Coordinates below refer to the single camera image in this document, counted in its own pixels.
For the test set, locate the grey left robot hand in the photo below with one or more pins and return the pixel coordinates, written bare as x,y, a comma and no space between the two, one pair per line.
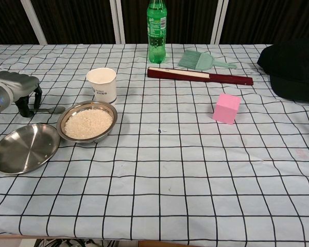
18,81

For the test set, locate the clear plastic spoon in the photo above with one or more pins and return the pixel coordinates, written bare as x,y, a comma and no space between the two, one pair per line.
57,110

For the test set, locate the white paper cup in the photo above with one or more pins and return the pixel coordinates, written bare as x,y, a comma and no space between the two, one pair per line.
104,87

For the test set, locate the round metal bowl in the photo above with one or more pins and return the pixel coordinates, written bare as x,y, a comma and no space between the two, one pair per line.
110,108

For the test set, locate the flat metal plate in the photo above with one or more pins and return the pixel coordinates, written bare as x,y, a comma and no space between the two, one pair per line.
23,149

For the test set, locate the green plastic soda bottle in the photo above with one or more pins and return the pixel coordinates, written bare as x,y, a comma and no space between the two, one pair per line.
157,38

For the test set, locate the dark red folded fan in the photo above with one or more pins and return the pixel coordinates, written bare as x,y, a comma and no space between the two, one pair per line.
195,76

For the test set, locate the mint green brush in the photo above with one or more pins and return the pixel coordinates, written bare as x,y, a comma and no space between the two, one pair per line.
195,60

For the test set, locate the white black checked tablecloth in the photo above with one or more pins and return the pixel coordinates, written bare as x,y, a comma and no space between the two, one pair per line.
170,180

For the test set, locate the pink foam cube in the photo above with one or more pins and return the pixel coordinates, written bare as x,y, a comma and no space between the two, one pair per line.
225,110

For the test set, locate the black baseball cap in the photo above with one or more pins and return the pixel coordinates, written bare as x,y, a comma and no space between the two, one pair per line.
293,69

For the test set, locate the white partition post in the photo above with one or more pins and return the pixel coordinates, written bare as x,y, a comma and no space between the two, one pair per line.
117,23
34,23
219,23

